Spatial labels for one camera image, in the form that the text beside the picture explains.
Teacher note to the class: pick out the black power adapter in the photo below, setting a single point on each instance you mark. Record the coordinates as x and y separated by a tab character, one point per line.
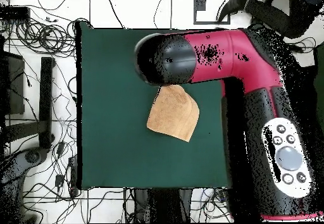
61	148
59	180

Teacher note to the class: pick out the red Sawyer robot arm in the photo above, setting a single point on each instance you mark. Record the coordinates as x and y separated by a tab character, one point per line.
240	57

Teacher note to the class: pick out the person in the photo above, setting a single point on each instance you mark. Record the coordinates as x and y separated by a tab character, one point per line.
273	16

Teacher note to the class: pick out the black network switch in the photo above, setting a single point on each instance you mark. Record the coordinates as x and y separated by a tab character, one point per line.
14	13

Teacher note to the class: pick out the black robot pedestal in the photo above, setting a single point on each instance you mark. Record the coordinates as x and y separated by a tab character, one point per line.
162	206

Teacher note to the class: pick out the black metal floor stand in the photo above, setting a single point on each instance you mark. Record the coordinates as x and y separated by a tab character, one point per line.
46	95

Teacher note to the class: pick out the orange terry towel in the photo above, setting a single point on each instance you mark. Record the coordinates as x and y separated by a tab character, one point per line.
174	115

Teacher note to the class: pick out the grey square floor frame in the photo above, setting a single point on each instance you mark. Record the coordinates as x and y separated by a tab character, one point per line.
200	3

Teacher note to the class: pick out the black box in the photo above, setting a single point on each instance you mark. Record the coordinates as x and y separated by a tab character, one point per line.
14	87

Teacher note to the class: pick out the dark green table cloth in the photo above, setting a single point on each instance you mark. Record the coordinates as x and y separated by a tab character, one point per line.
114	133

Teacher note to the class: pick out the black power strip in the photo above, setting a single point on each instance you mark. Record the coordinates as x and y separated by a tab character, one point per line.
73	176

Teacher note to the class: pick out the dark green fabric sheet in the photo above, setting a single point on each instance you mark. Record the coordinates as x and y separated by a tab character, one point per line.
320	82

